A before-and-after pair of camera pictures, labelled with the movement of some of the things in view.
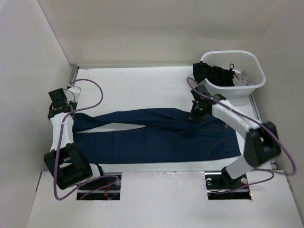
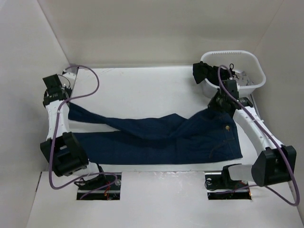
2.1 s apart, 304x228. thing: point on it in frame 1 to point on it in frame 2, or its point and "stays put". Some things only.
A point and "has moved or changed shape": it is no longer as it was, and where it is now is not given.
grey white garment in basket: x=242 y=79 stays put
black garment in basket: x=214 y=75 stays put
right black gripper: x=193 y=117 to x=212 y=104
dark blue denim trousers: x=177 y=138 has moved or changed shape
